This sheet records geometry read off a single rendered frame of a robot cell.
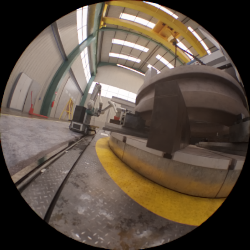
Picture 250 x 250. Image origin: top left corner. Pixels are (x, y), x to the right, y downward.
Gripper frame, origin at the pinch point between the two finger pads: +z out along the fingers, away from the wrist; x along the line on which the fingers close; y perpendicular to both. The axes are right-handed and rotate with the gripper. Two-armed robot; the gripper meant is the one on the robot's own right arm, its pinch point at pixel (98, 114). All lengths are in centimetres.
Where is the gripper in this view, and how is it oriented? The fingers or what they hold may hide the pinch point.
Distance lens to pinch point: 239.0
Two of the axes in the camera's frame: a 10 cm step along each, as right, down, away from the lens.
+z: -2.1, 9.8, -0.8
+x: -1.0, -1.0, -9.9
